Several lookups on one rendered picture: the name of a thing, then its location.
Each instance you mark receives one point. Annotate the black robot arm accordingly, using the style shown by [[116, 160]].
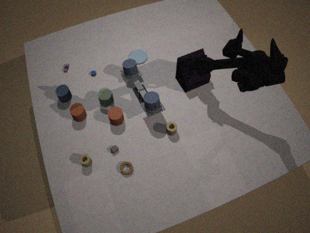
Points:
[[248, 80]]

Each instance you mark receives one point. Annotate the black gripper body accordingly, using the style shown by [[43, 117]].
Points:
[[255, 61]]

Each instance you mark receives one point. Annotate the dark blue cylinder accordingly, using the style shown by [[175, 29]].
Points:
[[63, 93], [151, 101], [129, 67]]

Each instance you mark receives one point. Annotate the dark green cylinder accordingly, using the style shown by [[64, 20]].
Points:
[[105, 97]]

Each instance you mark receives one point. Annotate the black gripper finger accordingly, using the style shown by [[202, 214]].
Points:
[[276, 56], [235, 44]]

